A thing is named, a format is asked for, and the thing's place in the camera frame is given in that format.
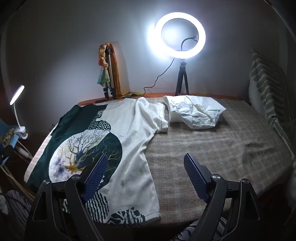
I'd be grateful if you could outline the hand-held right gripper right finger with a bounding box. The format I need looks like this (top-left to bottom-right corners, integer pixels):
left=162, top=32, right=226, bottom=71
left=184, top=152, right=273, bottom=241

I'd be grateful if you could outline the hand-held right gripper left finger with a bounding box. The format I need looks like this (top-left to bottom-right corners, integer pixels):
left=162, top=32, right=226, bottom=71
left=24, top=153, right=109, bottom=241

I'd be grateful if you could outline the green and white printed t-shirt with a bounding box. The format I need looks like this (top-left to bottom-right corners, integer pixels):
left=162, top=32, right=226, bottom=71
left=26, top=97, right=169, bottom=226

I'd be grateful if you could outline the beige checked blanket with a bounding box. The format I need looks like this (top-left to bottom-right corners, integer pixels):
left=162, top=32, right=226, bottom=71
left=24, top=97, right=292, bottom=223

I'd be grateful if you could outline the zebra print clothing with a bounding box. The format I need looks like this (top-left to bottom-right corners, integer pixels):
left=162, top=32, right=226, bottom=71
left=172, top=217, right=228, bottom=241

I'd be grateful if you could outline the folded white garment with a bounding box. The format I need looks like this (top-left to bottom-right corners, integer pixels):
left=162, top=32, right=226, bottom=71
left=163, top=95, right=227, bottom=130

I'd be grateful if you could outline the orange cloth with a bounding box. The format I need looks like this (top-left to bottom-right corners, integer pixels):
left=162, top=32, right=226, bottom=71
left=106, top=42, right=144, bottom=99

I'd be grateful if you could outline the colourful printed scarf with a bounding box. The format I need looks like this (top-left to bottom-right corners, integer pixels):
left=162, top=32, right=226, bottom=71
left=97, top=44, right=110, bottom=87

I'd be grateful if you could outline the silver folded tripod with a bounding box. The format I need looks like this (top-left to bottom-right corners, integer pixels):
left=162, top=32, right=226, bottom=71
left=95, top=45, right=117, bottom=103

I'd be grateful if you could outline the green striped white pillow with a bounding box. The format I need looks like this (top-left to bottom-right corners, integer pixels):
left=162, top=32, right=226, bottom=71
left=248, top=51, right=296, bottom=160

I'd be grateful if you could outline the white clip desk lamp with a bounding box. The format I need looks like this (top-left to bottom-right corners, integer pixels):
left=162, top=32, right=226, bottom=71
left=9, top=85, right=29, bottom=149

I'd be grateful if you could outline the black gooseneck phone holder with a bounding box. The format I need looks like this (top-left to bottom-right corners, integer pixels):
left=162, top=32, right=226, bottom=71
left=180, top=36, right=199, bottom=50

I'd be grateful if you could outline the wooden bed frame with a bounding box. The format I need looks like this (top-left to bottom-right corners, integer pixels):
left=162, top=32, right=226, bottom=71
left=77, top=92, right=243, bottom=106

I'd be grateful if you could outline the black ring light tripod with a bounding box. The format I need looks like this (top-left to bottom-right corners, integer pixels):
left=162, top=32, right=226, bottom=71
left=174, top=59, right=191, bottom=96

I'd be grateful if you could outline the black ring light cable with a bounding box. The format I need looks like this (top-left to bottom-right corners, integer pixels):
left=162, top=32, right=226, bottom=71
left=143, top=57, right=176, bottom=96

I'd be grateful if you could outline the white ring light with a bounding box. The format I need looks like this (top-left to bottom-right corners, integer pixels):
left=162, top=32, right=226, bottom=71
left=148, top=12, right=206, bottom=59

